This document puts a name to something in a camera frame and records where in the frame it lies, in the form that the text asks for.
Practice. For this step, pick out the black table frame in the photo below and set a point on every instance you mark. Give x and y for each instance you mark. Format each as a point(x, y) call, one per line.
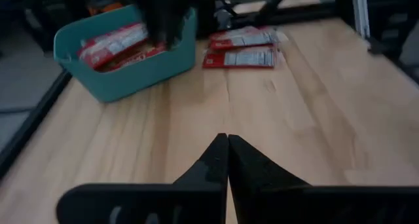
point(32, 119)

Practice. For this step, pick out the red popcorn bag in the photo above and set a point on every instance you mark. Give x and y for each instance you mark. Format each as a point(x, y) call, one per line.
point(245, 38)
point(240, 58)
point(111, 45)
point(140, 55)

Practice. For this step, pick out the teal plastic basket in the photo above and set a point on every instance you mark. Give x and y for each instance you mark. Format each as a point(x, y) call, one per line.
point(137, 76)

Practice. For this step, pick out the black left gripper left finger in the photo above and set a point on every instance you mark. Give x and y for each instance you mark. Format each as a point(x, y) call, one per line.
point(203, 197)

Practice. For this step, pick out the black bracket foot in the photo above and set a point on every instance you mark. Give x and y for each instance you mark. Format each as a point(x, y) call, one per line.
point(381, 46)

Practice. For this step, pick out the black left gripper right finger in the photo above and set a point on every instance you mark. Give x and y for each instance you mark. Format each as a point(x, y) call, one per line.
point(262, 191)

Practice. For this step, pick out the aluminium bracket strip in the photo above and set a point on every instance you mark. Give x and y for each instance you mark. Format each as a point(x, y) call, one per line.
point(361, 11)

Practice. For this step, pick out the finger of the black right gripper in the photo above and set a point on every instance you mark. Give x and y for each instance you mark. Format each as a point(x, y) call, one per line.
point(163, 27)

